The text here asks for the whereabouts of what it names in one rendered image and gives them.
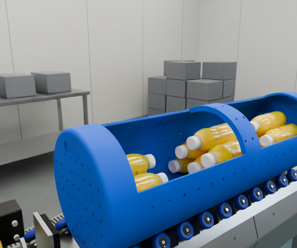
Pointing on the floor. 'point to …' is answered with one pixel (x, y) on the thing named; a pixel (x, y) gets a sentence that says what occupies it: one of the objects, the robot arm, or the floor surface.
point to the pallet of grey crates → (191, 85)
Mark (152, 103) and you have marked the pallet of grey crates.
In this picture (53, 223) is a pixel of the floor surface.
